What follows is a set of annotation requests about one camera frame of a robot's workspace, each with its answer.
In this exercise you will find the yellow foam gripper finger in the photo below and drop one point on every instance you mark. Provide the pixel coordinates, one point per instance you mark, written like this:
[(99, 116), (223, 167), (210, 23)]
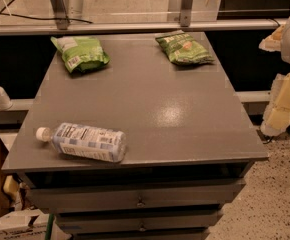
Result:
[(272, 42), (276, 117)]

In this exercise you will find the blue plastic water bottle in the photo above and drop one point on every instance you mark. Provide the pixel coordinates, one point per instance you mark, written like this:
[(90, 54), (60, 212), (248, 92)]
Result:
[(85, 141)]

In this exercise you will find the dark green jalapeno chip bag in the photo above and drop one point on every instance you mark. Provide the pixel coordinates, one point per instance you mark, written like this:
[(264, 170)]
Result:
[(183, 49)]

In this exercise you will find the light green snack bag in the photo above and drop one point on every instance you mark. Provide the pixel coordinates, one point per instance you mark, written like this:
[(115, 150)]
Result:
[(81, 53)]

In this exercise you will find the grey drawer cabinet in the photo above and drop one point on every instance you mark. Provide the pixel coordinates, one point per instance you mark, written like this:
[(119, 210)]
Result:
[(189, 145)]

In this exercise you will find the white cardboard box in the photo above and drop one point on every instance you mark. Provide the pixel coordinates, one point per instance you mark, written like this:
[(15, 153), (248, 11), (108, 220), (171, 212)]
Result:
[(27, 225)]

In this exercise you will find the metal frame rail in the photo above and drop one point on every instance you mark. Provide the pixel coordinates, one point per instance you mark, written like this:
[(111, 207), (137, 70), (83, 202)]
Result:
[(42, 17)]

